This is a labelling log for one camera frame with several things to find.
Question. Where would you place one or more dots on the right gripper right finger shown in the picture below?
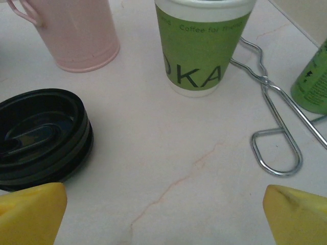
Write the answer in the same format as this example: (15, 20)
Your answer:
(299, 219)

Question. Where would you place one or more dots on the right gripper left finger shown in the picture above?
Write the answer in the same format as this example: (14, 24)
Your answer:
(28, 217)

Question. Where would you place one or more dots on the stack of black cup lids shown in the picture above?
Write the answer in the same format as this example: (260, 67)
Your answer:
(43, 137)

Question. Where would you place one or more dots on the green cylindrical bottle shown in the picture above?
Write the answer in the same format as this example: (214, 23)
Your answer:
(313, 81)

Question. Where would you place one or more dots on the pink metal bucket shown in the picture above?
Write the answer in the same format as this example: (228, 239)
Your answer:
(81, 38)

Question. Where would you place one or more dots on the green white paper cup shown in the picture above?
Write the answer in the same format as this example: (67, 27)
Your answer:
(199, 51)

